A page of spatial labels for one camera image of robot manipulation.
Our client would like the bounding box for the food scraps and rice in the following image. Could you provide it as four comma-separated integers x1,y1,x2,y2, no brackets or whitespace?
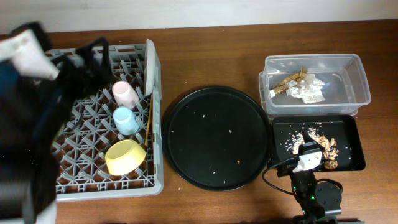
284,123,340,170

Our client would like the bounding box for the white tissue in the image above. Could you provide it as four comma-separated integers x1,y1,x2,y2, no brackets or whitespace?
286,74,325,104

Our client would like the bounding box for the gold snack wrapper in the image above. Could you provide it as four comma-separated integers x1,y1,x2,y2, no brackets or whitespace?
270,67,307,95

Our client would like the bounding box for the pink cup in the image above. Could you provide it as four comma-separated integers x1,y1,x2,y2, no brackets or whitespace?
112,81,139,109

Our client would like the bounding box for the blue cup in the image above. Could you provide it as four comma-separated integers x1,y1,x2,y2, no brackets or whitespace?
113,106,139,135

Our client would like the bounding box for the grey plate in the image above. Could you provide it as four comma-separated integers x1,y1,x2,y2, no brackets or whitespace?
144,39,155,96

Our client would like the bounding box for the wooden chopstick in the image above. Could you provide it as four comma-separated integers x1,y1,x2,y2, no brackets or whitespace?
144,94,153,146

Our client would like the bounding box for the yellow bowl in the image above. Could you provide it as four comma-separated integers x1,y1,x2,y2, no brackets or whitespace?
105,139,146,175

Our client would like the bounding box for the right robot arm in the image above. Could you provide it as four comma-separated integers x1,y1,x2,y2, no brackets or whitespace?
277,131,363,224

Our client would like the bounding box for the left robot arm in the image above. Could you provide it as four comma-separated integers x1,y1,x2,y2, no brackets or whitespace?
1,22,112,223

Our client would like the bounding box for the grey dishwasher rack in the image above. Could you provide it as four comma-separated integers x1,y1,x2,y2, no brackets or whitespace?
51,43,164,202

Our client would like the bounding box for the black rectangular tray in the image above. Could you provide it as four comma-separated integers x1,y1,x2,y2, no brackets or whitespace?
270,115,366,172

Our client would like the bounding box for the clear plastic bin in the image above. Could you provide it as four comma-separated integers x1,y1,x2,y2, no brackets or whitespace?
259,54,371,117

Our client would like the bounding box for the round black tray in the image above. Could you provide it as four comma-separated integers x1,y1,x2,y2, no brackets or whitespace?
162,86,274,191

